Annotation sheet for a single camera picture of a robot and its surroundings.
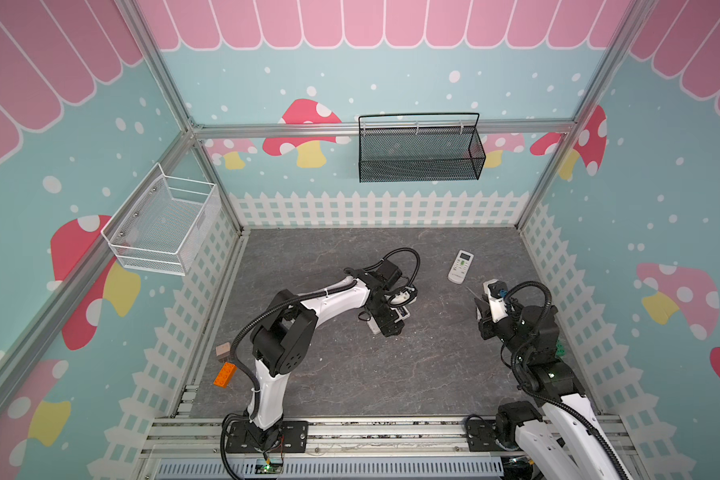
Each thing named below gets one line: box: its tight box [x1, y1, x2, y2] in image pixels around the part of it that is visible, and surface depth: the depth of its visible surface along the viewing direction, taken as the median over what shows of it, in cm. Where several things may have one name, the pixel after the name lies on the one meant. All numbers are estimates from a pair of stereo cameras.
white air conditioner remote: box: [447, 249, 475, 285], surface depth 108 cm
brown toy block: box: [216, 342, 231, 361], surface depth 88 cm
